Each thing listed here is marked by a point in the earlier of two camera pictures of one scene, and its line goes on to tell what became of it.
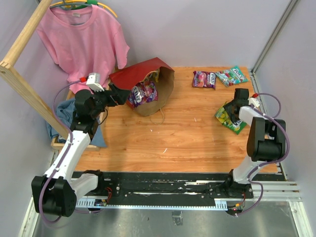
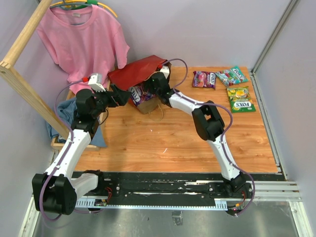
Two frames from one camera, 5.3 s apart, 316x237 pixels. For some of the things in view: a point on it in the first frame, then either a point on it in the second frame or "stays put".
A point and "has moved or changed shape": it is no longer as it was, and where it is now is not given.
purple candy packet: (201, 79) stays put
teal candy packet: (232, 76) stays put
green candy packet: (222, 116) has moved or changed shape
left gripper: (122, 95) stays put
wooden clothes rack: (6, 66) stays put
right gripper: (228, 107) → (149, 81)
